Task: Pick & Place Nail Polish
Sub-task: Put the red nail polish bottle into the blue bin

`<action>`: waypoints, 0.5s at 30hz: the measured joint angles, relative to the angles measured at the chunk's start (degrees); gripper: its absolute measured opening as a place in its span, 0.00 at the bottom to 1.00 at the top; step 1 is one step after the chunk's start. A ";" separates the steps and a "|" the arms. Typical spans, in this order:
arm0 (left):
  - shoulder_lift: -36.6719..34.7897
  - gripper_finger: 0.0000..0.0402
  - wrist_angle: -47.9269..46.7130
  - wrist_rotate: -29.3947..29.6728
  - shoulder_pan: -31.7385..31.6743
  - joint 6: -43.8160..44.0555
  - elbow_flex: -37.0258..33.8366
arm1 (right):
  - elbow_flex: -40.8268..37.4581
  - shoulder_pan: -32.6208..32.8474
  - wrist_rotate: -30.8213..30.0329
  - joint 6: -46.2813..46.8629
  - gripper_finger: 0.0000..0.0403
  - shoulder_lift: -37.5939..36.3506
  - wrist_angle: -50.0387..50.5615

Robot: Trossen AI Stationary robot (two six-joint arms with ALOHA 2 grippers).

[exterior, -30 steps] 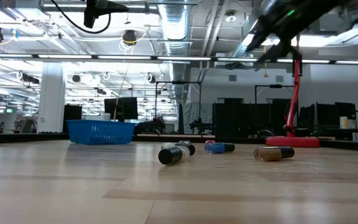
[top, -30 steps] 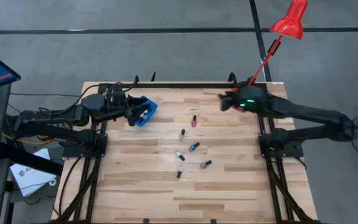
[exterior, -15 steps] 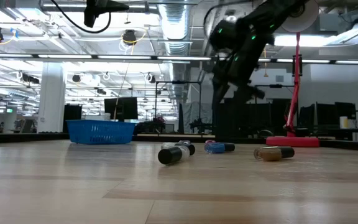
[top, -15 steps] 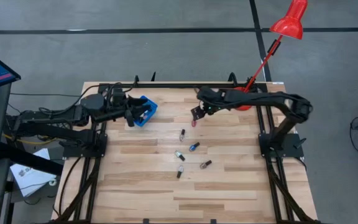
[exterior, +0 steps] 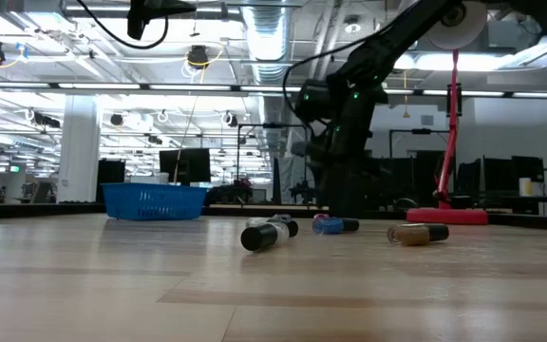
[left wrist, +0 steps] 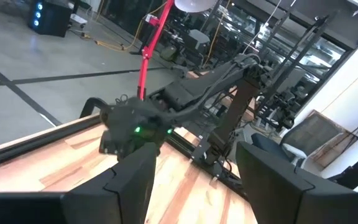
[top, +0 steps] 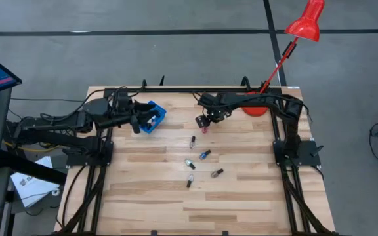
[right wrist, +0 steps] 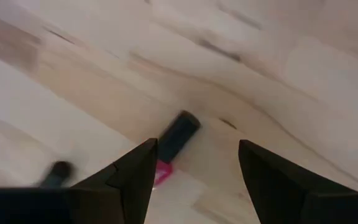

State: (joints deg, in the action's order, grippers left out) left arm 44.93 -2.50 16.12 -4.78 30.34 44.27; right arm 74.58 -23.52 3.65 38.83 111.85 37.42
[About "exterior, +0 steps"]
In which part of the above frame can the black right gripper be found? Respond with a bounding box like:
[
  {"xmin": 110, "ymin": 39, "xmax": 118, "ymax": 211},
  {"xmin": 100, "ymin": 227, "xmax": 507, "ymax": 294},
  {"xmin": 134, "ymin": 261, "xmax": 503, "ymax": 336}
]
[{"xmin": 318, "ymin": 127, "xmax": 372, "ymax": 219}]

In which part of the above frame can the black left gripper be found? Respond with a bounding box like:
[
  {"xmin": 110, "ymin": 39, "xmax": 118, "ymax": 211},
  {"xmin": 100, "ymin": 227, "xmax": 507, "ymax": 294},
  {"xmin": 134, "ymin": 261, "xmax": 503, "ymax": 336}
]
[{"xmin": 126, "ymin": 0, "xmax": 197, "ymax": 41}]

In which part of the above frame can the blue nail polish bottle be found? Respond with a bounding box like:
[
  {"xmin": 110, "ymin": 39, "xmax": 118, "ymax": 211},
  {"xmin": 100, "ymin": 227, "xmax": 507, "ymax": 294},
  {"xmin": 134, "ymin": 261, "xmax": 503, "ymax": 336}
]
[{"xmin": 311, "ymin": 217, "xmax": 361, "ymax": 236}]

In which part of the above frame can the brown nail polish bottle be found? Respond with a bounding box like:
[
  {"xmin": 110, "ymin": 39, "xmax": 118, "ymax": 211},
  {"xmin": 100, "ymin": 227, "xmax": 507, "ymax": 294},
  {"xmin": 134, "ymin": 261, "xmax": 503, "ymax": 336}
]
[{"xmin": 387, "ymin": 222, "xmax": 450, "ymax": 247}]

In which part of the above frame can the mint nail polish bottle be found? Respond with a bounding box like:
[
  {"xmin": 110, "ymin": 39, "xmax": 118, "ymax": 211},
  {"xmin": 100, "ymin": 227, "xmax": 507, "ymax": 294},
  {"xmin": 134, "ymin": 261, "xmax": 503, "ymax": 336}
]
[{"xmin": 245, "ymin": 214, "xmax": 300, "ymax": 238}]

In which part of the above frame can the clear silver nail polish bottle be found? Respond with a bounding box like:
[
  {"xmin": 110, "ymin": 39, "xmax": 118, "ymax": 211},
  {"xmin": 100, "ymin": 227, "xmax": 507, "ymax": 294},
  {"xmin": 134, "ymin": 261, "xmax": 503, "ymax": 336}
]
[{"xmin": 240, "ymin": 221, "xmax": 292, "ymax": 253}]

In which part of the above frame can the red desk lamp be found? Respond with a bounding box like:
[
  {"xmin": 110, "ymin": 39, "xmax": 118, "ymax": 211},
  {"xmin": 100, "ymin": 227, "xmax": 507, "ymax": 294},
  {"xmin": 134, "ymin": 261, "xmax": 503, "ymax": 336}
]
[{"xmin": 406, "ymin": 0, "xmax": 489, "ymax": 226}]

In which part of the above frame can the black monitor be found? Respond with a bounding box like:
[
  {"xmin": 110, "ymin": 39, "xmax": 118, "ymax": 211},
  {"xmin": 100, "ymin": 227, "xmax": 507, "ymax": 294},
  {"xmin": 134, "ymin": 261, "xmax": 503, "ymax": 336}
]
[{"xmin": 159, "ymin": 147, "xmax": 213, "ymax": 184}]

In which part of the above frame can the white building column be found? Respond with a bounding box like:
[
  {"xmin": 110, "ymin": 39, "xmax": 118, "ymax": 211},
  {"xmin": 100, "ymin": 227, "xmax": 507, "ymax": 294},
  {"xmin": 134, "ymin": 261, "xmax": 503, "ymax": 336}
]
[{"xmin": 57, "ymin": 94, "xmax": 102, "ymax": 204}]

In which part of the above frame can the black panel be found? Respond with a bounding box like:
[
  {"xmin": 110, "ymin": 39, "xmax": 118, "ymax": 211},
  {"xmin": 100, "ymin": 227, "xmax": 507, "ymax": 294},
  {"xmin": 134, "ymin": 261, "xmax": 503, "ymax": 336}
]
[{"xmin": 96, "ymin": 158, "xmax": 127, "ymax": 204}]

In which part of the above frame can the blue plastic basket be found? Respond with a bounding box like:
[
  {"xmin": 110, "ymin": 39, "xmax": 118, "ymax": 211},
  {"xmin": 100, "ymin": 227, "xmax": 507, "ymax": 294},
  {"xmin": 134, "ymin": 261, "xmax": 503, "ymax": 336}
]
[{"xmin": 100, "ymin": 181, "xmax": 210, "ymax": 222}]

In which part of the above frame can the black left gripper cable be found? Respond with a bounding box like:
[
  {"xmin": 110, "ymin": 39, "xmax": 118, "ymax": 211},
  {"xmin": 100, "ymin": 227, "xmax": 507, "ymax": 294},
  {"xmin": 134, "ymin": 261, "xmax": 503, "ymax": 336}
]
[{"xmin": 74, "ymin": 0, "xmax": 170, "ymax": 50}]

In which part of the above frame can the silver ventilation duct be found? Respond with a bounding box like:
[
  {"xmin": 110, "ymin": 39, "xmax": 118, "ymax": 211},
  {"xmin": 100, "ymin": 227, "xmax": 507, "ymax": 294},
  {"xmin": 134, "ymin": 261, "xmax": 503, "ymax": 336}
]
[{"xmin": 240, "ymin": 0, "xmax": 294, "ymax": 86}]

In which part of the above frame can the black metal gantry frame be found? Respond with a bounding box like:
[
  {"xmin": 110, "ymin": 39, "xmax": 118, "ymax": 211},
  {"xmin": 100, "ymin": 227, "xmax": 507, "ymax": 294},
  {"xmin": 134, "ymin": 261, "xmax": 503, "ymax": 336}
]
[
  {"xmin": 236, "ymin": 123, "xmax": 310, "ymax": 205},
  {"xmin": 388, "ymin": 127, "xmax": 450, "ymax": 161}
]

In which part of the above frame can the black metal table frame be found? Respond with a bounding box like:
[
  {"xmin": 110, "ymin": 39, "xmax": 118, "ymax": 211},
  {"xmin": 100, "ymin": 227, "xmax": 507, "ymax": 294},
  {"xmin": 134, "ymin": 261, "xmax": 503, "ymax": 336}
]
[{"xmin": 0, "ymin": 201, "xmax": 547, "ymax": 234}]

